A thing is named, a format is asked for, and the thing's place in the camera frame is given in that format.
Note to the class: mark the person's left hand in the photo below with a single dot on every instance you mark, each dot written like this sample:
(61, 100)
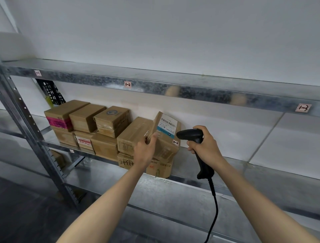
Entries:
(142, 155)

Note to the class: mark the person's right hand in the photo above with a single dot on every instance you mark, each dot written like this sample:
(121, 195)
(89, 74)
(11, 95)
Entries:
(208, 150)

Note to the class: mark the person's right thumb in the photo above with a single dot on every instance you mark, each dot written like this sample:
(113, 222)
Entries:
(203, 129)

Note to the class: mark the person's left thumb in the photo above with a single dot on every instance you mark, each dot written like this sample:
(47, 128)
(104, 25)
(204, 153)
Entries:
(155, 137)

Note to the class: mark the cardboard parcel with white label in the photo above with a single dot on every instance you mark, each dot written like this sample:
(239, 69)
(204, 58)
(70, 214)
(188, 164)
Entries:
(166, 140)

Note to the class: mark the black barcode scanner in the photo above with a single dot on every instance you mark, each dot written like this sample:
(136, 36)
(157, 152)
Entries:
(189, 135)

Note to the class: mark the person's left forearm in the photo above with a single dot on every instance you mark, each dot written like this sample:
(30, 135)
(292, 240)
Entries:
(105, 207)

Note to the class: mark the person's right forearm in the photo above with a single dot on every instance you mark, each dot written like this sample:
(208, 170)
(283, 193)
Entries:
(260, 200)

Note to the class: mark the galvanized metal shelving rack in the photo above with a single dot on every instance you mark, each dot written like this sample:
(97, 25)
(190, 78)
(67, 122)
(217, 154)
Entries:
(175, 89)

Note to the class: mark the stack of brown cardboard boxes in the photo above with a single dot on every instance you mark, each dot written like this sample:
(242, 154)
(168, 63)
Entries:
(85, 117)

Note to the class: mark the lone small cardboard carton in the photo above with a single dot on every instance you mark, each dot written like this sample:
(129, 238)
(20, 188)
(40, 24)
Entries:
(58, 159)

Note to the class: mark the black perforated plastic crate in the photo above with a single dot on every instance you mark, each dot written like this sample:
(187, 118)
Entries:
(52, 92)

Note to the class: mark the yellow-green plastic item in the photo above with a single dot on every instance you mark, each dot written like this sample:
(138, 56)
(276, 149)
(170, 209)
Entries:
(47, 100)

